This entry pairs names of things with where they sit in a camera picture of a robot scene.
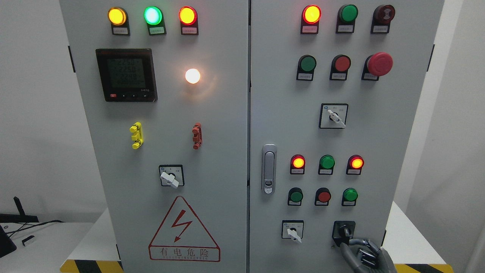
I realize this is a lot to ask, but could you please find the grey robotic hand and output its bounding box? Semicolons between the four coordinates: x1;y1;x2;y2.
340;238;397;273

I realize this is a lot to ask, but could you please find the black rotary knob switch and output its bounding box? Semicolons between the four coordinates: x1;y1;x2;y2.
332;221;356;247

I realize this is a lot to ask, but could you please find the white platform with hazard stripes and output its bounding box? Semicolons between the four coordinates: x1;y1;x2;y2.
60;203;453;273

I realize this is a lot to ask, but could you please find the green push button lower right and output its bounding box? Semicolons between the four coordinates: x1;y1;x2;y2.
341;188;358;206

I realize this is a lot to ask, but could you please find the green push button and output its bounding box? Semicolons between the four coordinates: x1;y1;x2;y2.
287;188;304;206
296;54;316;81
341;188;358;206

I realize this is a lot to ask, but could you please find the red push button lower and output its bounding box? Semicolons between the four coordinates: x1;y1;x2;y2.
314;188;332;206

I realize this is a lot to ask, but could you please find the red push button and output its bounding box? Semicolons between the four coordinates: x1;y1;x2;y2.
329;54;351;81
314;188;332;206

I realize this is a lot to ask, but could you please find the green push button lower left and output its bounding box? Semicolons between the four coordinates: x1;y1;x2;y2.
287;188;304;206

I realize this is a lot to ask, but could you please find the red lit indicator middle right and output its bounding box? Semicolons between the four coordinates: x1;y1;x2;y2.
346;154;364;175

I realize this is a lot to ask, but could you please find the red lit indicator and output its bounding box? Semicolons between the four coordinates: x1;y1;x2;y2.
300;5;322;34
346;154;364;175
290;154;305;175

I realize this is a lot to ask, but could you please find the green indicator middle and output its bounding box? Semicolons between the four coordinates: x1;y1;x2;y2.
318;154;335;175

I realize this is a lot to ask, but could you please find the red lit indicator middle left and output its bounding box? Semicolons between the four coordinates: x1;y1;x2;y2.
290;154;305;175

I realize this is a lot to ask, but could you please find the grey right cabinet door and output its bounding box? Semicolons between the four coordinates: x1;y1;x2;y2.
248;0;444;273

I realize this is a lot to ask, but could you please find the grey cabinet door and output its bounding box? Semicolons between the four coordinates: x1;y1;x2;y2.
59;0;249;273
248;0;444;273

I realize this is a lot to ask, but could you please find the red electrical hazard warning sticker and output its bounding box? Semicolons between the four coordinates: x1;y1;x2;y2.
149;196;221;262

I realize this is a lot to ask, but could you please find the red emergency stop mushroom button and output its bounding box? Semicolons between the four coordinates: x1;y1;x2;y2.
361;52;393;81

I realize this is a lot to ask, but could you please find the red push button upper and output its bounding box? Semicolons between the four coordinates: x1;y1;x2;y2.
329;54;351;81

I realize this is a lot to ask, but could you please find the green push button upper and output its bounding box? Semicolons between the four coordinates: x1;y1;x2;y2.
296;54;316;81

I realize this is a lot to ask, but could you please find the red terminal connector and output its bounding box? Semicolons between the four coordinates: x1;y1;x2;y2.
192;122;203;150

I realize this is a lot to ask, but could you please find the dark red buzzer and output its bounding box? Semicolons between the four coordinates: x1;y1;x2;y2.
371;5;396;33

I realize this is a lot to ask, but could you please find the green indicator top right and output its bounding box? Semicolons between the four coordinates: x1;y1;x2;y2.
336;5;358;33

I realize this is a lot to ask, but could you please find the red lit indicator top right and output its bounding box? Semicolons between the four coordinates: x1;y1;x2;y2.
300;5;322;34

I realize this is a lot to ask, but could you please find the white lit indicator lamp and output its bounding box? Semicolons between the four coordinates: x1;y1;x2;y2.
185;68;201;84

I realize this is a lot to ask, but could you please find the yellow terminal connector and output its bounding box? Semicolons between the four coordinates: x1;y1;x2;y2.
129;122;144;150

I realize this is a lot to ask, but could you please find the grey left cabinet door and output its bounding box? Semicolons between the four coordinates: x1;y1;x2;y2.
59;0;249;273

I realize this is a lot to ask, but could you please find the red-orange indicator light left door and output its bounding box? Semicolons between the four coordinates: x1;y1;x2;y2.
178;6;199;36

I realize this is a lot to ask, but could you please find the black digital power meter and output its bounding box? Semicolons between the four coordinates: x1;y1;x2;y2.
95;48;158;102

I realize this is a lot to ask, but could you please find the green lit indicator light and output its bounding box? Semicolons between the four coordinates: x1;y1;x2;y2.
144;6;166;36

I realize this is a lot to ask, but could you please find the small white black adapter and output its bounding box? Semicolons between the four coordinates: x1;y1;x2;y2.
21;235;36;246

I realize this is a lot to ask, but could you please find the yellow indicator light top left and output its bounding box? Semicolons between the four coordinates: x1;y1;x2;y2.
108;6;130;36

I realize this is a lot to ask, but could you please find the black device with antenna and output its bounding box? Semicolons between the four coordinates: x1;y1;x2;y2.
0;196;39;223

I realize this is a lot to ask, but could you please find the black monitor corner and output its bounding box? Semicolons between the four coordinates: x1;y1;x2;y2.
0;224;17;258

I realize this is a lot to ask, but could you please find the white selector switch lower right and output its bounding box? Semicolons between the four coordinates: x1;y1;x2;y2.
281;220;304;244

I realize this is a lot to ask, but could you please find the white selector switch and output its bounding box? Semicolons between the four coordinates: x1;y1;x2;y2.
281;220;304;244
319;103;349;129

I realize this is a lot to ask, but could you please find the silver door latch handle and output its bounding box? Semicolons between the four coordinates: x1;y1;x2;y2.
261;144;277;194

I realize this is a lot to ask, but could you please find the white selector switch upper right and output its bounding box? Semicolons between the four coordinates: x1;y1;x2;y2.
319;103;349;129

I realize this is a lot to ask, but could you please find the white selector switch left door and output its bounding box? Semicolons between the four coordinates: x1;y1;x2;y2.
159;165;185;188

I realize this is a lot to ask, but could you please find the black cable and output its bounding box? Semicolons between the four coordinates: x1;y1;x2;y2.
2;220;65;238

